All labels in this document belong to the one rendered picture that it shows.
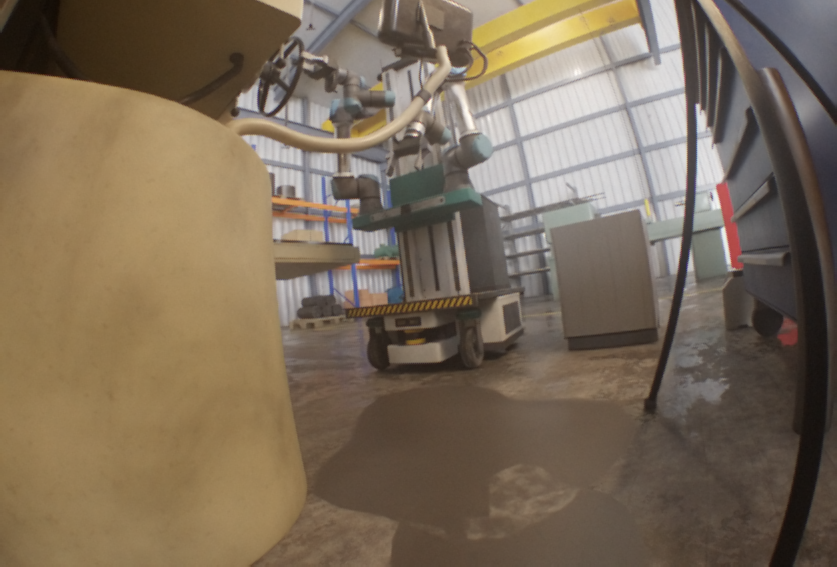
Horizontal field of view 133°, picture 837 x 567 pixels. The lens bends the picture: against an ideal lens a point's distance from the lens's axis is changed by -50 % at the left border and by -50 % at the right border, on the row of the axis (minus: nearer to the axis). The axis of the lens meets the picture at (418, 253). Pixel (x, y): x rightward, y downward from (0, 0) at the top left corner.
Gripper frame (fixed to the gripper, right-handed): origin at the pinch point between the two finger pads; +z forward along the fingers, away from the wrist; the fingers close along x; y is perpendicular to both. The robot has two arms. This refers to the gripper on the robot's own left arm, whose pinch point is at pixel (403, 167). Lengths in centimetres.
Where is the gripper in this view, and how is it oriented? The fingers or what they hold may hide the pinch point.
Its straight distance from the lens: 133.6
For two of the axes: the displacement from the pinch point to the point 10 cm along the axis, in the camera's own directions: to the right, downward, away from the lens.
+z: -2.2, 9.0, -3.7
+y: -5.4, -4.3, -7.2
